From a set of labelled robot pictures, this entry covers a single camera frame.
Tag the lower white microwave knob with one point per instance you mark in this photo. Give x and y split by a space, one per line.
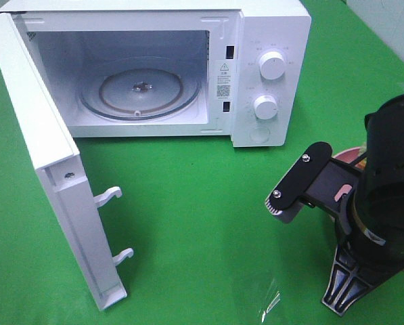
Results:
265 107

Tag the round door release button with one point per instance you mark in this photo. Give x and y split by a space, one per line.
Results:
260 134

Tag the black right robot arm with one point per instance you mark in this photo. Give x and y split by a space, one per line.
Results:
385 142

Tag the white microwave door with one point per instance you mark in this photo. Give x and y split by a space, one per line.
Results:
57 163

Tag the white microwave knob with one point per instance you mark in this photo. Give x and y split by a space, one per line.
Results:
265 107
272 65

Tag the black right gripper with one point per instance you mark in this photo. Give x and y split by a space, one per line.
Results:
368 207

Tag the pink round plate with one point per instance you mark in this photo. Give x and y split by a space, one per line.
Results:
349 155

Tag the upper white microwave knob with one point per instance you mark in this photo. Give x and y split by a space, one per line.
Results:
272 65

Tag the white microwave oven body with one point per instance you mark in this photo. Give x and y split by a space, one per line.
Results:
66 38

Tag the clear plastic film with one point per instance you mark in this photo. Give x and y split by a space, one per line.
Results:
256 297

